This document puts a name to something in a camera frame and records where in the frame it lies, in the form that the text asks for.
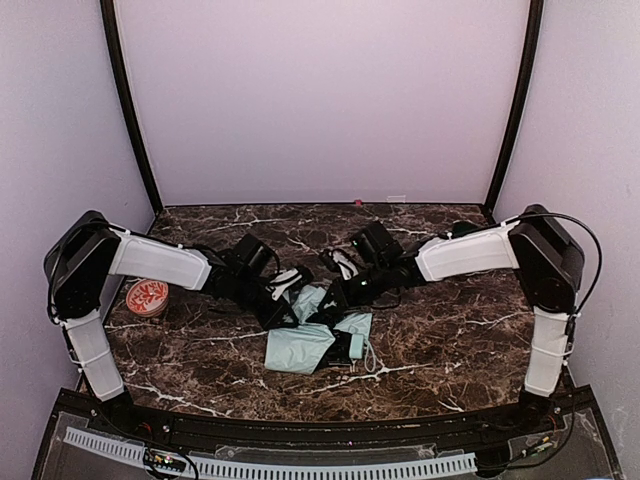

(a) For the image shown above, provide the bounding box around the dark green marbled mug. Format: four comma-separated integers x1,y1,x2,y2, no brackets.
450,221,480,237

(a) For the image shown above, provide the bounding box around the mint and black folding umbrella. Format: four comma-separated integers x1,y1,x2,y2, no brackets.
264,286,379,375

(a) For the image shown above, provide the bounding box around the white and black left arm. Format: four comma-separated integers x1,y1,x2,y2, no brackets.
43,210,313,402

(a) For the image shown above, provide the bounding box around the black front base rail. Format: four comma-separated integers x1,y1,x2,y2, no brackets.
54,389,601,461

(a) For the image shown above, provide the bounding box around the grey slotted cable duct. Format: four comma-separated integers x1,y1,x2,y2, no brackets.
63,427,477,479

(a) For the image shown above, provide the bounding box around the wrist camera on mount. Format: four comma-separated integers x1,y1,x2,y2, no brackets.
319,248,359,280
267,265,314,301

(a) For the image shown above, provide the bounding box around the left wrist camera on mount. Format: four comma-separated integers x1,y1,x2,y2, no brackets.
267,265,314,301

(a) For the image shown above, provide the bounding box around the red patterned round bowl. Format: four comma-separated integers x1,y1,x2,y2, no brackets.
126,279,169,318

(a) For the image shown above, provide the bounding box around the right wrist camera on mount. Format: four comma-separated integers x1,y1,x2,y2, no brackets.
319,248,359,280

